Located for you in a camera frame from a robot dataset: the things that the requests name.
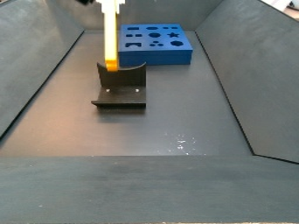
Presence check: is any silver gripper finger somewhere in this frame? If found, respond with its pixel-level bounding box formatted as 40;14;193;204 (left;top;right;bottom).
96;0;105;11
116;0;127;14

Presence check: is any yellow double-square block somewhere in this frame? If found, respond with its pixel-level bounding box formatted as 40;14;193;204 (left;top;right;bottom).
101;0;117;72

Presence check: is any blue foam shape board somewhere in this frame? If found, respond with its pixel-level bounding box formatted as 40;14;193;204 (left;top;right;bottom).
117;24;192;67

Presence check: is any black curved stand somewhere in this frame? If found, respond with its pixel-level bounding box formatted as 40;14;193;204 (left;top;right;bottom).
91;64;145;108

